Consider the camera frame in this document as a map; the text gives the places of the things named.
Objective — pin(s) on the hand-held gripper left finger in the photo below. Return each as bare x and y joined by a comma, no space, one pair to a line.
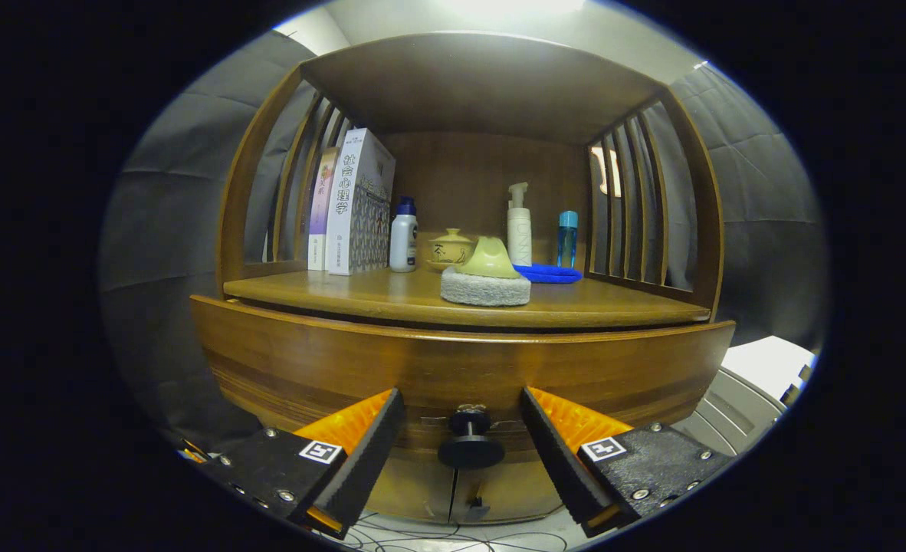
369,452

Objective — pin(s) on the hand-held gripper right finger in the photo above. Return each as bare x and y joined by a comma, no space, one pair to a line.
553,452

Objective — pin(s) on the wooden drawer with black knob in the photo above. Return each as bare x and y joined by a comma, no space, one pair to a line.
346,360

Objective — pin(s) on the wooden cabinet door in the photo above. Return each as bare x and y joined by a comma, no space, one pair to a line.
418,487
518,491

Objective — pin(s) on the wooden countertop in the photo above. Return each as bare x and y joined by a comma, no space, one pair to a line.
392,295

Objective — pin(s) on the wooden cabinet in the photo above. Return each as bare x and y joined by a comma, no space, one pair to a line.
476,84

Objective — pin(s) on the black door latch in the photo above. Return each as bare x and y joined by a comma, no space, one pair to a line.
476,508

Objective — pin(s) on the folded blue cloth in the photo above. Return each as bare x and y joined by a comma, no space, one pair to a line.
553,274

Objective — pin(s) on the clear blue bottle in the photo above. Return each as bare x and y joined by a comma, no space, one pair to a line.
567,241

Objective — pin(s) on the white bottle with blue cap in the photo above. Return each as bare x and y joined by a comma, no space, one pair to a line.
403,241

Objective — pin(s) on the yellow lidded ceramic teacup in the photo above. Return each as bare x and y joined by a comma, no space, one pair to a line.
447,249

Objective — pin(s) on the white pump bottle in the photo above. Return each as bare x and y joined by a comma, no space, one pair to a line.
520,234

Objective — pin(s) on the white storage unit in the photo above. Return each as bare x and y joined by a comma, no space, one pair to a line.
767,364

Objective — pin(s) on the large white patterned book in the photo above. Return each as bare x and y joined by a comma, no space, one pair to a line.
357,207

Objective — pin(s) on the thin purple book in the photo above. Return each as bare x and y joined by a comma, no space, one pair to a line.
321,207

